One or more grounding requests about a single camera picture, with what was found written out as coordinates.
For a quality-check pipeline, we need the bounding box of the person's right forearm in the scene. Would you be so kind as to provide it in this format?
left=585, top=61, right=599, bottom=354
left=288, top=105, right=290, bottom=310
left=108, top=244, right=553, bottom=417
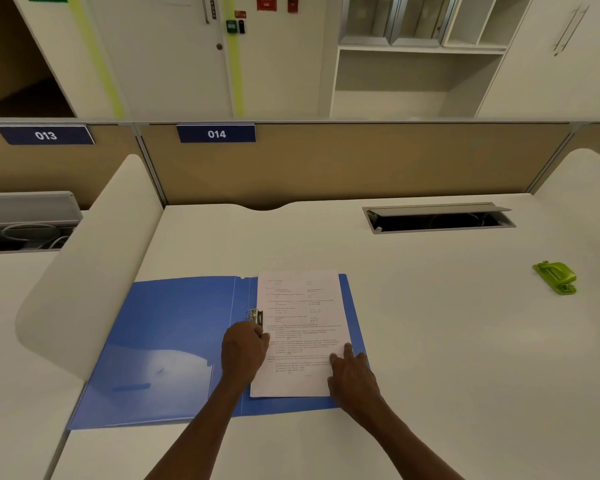
left=343, top=398, right=466, bottom=480

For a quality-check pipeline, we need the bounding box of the green hole punch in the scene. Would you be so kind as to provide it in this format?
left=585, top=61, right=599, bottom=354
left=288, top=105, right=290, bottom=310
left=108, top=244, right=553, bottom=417
left=532, top=261, right=578, bottom=296

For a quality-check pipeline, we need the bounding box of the yellow-green tape strip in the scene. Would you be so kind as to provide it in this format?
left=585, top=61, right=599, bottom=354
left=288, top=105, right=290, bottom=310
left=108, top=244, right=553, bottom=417
left=67, top=0, right=127, bottom=119
left=223, top=0, right=247, bottom=119

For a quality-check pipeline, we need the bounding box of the beige partition panel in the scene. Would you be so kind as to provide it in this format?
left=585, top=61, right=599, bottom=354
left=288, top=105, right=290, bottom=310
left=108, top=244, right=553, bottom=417
left=0, top=122, right=147, bottom=211
left=137, top=121, right=575, bottom=211
left=526, top=122, right=600, bottom=194

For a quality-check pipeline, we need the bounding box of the person's left hand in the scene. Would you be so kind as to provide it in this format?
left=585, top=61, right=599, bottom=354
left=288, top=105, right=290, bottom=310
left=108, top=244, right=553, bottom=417
left=221, top=320, right=271, bottom=394

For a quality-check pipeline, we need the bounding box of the white printed paper sheet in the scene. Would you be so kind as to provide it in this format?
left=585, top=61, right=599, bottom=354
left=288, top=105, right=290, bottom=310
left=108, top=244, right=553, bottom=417
left=249, top=269, right=354, bottom=399

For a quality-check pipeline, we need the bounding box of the blue number sign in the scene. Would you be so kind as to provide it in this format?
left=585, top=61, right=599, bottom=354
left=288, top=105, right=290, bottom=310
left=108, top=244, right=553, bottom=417
left=0, top=124, right=95, bottom=146
left=176, top=123, right=257, bottom=144

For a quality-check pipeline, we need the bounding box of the person's right hand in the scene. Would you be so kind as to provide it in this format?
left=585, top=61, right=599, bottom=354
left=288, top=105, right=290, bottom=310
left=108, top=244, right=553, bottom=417
left=327, top=343, right=384, bottom=421

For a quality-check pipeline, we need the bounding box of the white cabinet with doors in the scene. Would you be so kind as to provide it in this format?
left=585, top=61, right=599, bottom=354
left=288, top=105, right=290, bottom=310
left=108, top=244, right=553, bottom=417
left=475, top=0, right=600, bottom=121

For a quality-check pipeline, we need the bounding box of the white desk divider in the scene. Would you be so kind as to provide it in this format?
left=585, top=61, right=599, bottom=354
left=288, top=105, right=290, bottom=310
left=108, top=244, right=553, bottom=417
left=15, top=154, right=165, bottom=382
left=529, top=148, right=600, bottom=241

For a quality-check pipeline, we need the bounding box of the person's left forearm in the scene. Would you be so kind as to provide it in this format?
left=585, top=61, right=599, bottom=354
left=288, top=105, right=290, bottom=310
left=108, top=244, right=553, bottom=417
left=145, top=382, right=255, bottom=480

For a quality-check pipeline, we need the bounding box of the silver cabinet handle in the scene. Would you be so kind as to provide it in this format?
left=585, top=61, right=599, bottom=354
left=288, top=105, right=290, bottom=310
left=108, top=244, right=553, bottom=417
left=553, top=5, right=581, bottom=53
left=555, top=4, right=591, bottom=57

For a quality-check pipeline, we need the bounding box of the white open shelf unit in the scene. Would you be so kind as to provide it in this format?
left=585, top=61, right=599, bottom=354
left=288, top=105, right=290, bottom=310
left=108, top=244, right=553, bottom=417
left=329, top=0, right=536, bottom=121

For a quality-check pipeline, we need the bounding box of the grey desk cable hatch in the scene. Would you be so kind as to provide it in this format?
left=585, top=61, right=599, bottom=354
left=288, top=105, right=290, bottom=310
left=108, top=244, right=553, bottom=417
left=0, top=191, right=84, bottom=254
left=362, top=202, right=517, bottom=235

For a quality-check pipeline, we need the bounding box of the white door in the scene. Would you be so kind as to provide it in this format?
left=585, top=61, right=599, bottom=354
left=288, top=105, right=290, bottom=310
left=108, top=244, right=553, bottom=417
left=83, top=0, right=235, bottom=121

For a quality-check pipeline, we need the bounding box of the blue folder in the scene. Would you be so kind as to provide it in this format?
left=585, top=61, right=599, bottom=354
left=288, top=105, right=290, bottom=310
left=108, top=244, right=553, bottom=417
left=65, top=273, right=370, bottom=431

